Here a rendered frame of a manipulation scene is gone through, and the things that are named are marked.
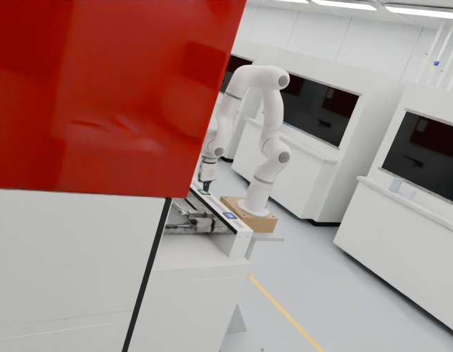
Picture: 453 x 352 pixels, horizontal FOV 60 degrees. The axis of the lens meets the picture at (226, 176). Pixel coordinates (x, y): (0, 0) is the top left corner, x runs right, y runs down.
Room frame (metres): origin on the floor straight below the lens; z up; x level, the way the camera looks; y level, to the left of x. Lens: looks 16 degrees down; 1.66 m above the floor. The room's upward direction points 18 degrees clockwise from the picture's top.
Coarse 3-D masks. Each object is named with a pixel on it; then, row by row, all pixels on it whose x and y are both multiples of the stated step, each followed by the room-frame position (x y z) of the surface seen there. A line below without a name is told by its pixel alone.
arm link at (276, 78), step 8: (240, 72) 1.92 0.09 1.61; (248, 72) 1.92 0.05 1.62; (256, 72) 1.93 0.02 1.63; (264, 72) 1.93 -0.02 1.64; (272, 72) 1.92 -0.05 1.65; (280, 72) 1.92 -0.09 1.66; (232, 80) 1.92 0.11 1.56; (240, 80) 1.91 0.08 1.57; (248, 80) 1.92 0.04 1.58; (256, 80) 1.93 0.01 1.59; (264, 80) 1.92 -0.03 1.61; (272, 80) 1.91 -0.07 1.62; (280, 80) 1.91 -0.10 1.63; (288, 80) 1.93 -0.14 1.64; (232, 88) 1.91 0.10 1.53; (240, 88) 1.91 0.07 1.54; (264, 88) 1.94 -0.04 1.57; (272, 88) 1.92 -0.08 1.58; (280, 88) 1.93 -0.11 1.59; (240, 96) 1.92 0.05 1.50
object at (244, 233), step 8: (192, 184) 2.04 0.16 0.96; (200, 184) 2.09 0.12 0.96; (208, 200) 1.88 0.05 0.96; (216, 200) 1.92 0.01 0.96; (216, 208) 1.81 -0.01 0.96; (224, 208) 1.85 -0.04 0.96; (224, 216) 1.75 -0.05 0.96; (232, 224) 1.68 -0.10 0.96; (240, 224) 1.72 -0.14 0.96; (240, 232) 1.64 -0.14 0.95; (248, 232) 1.67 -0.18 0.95; (240, 240) 1.65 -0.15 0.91; (248, 240) 1.68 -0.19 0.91; (232, 248) 1.63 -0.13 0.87; (240, 248) 1.66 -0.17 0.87; (232, 256) 1.64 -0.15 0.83; (240, 256) 1.67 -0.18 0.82
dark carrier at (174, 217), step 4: (172, 208) 1.78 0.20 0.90; (172, 212) 1.74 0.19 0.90; (176, 212) 1.75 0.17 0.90; (168, 216) 1.68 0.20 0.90; (172, 216) 1.70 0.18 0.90; (176, 216) 1.71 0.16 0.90; (180, 216) 1.73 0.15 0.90; (168, 220) 1.64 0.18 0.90; (172, 220) 1.66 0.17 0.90; (176, 220) 1.67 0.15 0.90; (180, 220) 1.68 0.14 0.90; (184, 220) 1.69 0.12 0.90
